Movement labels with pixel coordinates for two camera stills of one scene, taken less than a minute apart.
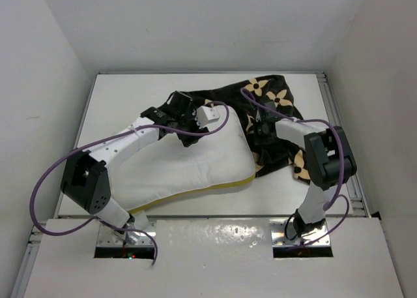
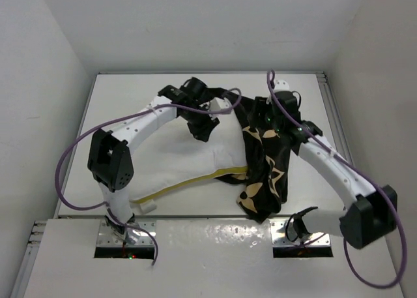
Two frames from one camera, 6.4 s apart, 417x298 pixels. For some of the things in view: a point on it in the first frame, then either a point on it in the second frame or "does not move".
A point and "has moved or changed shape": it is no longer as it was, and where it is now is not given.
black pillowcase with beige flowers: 273,152 has moved or changed shape
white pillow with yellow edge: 162,171 has moved or changed shape
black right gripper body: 260,133 to 264,115
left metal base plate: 107,237 does not move
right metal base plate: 283,235 does not move
